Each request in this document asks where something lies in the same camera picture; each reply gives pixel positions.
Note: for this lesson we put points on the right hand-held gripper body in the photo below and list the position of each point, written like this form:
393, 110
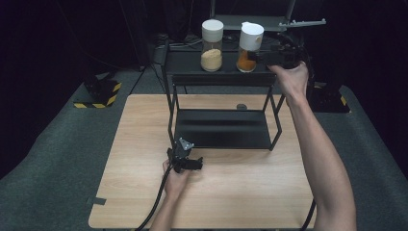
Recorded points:
288, 54

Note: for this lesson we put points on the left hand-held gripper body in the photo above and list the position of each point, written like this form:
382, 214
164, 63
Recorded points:
180, 154

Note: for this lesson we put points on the person's left hand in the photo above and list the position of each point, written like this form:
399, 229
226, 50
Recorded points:
176, 184

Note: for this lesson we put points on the person's right hand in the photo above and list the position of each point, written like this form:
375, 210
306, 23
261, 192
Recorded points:
292, 82

